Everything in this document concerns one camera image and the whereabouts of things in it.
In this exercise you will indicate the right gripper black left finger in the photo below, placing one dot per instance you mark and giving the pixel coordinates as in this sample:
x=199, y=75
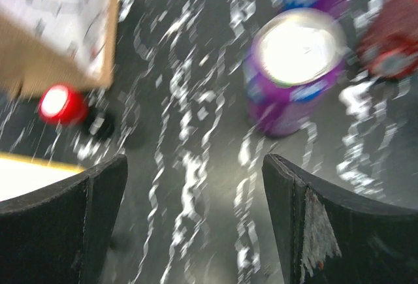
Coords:
x=61, y=233

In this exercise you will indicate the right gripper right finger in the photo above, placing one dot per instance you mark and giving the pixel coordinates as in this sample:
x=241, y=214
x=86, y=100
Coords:
x=327, y=234

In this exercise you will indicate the red can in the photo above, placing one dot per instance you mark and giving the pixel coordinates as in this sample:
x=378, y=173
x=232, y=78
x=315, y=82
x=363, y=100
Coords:
x=389, y=47

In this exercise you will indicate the brown canvas bag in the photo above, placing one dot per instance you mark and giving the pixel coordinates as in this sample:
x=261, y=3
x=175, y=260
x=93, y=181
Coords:
x=48, y=42

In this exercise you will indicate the white dry-erase board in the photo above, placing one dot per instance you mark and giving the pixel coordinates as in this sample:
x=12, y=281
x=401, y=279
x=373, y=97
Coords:
x=21, y=174

